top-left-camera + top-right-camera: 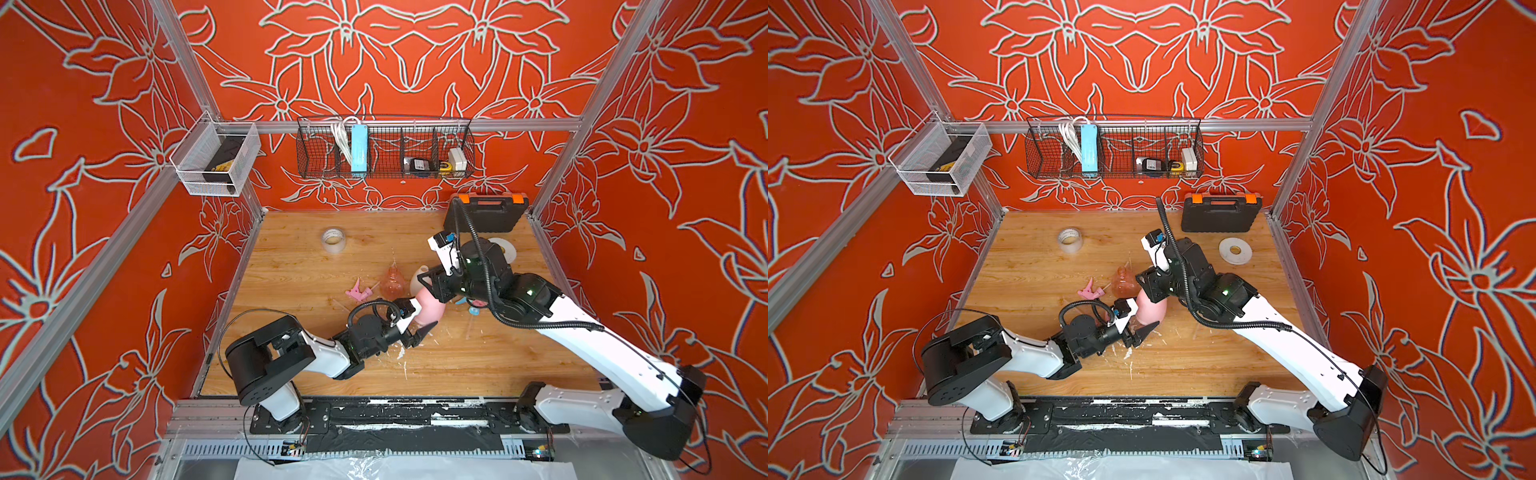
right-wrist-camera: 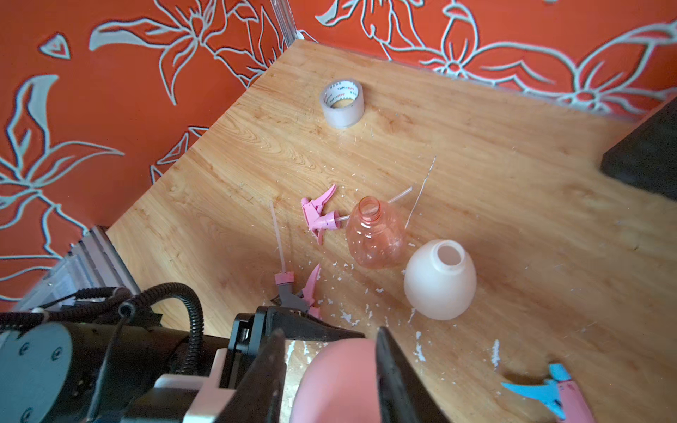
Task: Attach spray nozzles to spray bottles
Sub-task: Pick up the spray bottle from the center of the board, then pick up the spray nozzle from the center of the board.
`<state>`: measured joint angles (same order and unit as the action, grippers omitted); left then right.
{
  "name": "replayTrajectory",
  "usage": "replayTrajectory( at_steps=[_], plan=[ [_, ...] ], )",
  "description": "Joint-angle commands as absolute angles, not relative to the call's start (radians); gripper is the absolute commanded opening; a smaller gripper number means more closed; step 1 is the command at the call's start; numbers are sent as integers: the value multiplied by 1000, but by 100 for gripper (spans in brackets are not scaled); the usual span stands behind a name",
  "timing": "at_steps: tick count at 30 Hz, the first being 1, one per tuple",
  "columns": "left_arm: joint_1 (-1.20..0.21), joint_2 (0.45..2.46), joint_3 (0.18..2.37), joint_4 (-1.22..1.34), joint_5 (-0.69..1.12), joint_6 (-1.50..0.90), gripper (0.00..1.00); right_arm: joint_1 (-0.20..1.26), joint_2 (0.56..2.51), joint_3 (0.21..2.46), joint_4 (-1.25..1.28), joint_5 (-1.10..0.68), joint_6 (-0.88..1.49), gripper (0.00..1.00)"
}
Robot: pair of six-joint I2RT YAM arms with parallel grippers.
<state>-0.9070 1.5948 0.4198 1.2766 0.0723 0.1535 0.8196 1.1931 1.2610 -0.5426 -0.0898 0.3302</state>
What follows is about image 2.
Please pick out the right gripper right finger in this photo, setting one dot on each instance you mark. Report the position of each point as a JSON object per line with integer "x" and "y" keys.
{"x": 402, "y": 395}

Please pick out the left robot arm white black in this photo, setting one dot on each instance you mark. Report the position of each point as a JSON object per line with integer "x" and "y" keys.
{"x": 123, "y": 357}

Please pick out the clear tape roll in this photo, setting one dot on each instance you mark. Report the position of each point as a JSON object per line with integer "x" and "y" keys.
{"x": 342, "y": 103}

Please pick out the opaque pink spray bottle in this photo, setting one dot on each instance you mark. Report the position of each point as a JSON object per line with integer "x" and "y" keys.
{"x": 340, "y": 385}

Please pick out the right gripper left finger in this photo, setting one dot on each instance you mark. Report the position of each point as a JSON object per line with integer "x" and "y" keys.
{"x": 259, "y": 396}

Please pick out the black orange tool case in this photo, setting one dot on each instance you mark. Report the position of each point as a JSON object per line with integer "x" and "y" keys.
{"x": 646, "y": 157}

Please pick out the transparent pink spray bottle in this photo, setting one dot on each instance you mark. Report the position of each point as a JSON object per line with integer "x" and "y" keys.
{"x": 376, "y": 236}

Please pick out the white spray bottle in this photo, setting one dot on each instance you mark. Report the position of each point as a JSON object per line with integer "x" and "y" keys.
{"x": 440, "y": 280}

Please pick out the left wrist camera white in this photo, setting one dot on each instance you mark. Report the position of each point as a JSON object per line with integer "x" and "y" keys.
{"x": 184, "y": 398}

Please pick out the pink blue spray nozzle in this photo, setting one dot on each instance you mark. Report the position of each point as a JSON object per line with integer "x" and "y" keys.
{"x": 560, "y": 394}

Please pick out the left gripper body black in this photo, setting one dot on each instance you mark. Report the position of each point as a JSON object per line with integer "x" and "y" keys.
{"x": 250, "y": 333}

